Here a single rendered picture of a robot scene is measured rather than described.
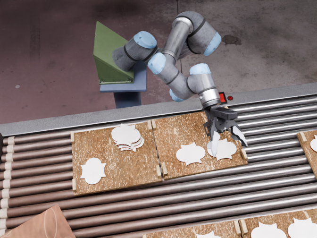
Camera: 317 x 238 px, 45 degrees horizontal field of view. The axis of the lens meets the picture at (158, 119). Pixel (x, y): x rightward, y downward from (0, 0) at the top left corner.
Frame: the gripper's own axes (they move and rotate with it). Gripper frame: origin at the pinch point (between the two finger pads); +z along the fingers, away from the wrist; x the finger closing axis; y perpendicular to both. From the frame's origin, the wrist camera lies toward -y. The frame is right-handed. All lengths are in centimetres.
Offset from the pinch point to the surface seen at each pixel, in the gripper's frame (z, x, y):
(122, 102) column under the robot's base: -53, -3, 99
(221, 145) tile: -6.0, -23.5, 40.4
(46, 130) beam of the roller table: -42, 48, 82
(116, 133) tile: -28, 20, 60
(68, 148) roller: -28, 42, 73
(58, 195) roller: -7, 54, 65
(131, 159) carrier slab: -13, 18, 56
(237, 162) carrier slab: 4.2, -25.7, 35.7
